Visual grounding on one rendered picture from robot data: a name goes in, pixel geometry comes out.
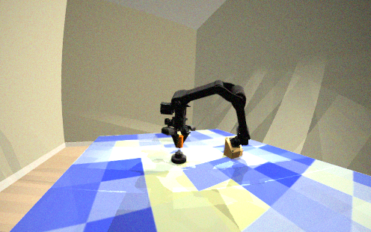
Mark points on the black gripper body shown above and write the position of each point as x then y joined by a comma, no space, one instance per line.
179,125

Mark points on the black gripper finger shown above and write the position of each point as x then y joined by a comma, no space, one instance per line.
175,139
185,135

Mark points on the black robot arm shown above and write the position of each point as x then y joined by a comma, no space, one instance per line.
232,93

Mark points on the orange cylinder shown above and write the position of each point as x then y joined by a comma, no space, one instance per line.
180,142

